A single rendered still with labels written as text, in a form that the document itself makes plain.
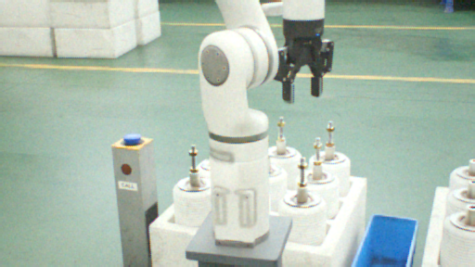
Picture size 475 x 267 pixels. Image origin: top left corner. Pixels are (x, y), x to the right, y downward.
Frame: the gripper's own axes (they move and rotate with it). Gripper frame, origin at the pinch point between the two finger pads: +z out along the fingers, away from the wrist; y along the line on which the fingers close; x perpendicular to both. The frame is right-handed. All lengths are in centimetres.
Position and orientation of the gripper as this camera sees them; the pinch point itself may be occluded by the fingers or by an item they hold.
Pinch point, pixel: (302, 93)
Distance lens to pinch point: 115.9
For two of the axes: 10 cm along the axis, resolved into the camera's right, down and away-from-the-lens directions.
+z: 0.2, 9.4, 3.3
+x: -6.0, -2.5, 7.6
